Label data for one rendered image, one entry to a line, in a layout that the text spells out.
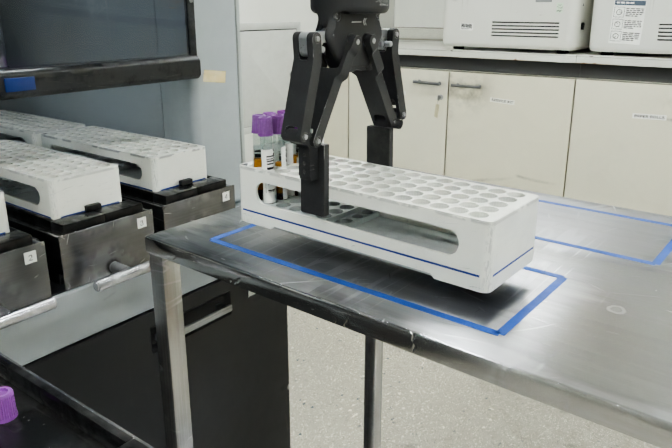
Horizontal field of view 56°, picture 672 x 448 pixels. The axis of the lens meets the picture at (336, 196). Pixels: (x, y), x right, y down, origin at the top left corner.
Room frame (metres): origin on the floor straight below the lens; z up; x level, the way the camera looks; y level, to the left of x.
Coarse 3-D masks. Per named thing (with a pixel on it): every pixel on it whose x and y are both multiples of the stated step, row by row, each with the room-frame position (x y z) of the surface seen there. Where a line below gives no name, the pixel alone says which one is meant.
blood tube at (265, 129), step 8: (264, 120) 0.64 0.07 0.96; (264, 128) 0.64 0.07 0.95; (272, 128) 0.65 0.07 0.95; (264, 136) 0.64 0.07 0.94; (264, 144) 0.64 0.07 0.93; (264, 152) 0.64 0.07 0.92; (272, 152) 0.65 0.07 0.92; (264, 160) 0.64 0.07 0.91; (272, 160) 0.65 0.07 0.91; (264, 168) 0.65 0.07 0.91; (272, 168) 0.65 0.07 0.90; (264, 184) 0.65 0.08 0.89; (264, 192) 0.65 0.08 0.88; (272, 192) 0.65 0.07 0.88; (264, 200) 0.65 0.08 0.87; (272, 200) 0.65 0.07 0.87
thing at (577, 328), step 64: (192, 256) 0.62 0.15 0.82; (256, 256) 0.61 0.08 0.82; (320, 256) 0.61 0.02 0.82; (576, 256) 0.61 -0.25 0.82; (640, 256) 0.61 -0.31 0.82; (384, 320) 0.47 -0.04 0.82; (448, 320) 0.47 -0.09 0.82; (512, 320) 0.47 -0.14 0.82; (576, 320) 0.47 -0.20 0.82; (640, 320) 0.47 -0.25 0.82; (512, 384) 0.40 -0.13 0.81; (576, 384) 0.38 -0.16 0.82; (640, 384) 0.38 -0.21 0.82
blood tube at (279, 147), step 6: (276, 114) 0.67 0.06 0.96; (282, 114) 0.67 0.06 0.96; (276, 120) 0.66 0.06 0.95; (282, 120) 0.66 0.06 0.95; (276, 126) 0.66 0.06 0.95; (276, 132) 0.66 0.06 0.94; (276, 138) 0.66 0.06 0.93; (276, 144) 0.66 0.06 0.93; (282, 144) 0.66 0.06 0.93; (276, 150) 0.66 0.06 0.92; (282, 150) 0.66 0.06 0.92; (276, 156) 0.66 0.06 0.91; (282, 156) 0.66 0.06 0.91; (276, 162) 0.66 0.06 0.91; (282, 162) 0.66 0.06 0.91; (276, 186) 0.66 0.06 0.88; (276, 192) 0.66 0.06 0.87; (282, 192) 0.66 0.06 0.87; (276, 198) 0.66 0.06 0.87; (282, 198) 0.66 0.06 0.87
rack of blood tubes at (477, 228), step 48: (336, 192) 0.58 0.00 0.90; (384, 192) 0.57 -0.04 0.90; (432, 192) 0.56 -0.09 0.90; (480, 192) 0.56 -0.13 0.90; (336, 240) 0.58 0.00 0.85; (384, 240) 0.54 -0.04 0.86; (432, 240) 0.59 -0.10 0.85; (480, 240) 0.48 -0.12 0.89; (528, 240) 0.54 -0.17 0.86; (480, 288) 0.48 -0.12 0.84
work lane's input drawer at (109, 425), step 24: (0, 360) 0.42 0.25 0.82; (0, 384) 0.41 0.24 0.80; (24, 384) 0.39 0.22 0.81; (48, 384) 0.40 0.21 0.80; (24, 408) 0.38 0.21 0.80; (48, 408) 0.38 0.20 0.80; (72, 408) 0.36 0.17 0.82; (0, 432) 0.35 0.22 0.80; (24, 432) 0.35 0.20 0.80; (48, 432) 0.35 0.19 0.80; (72, 432) 0.35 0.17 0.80; (96, 432) 0.34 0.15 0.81; (120, 432) 0.33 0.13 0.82
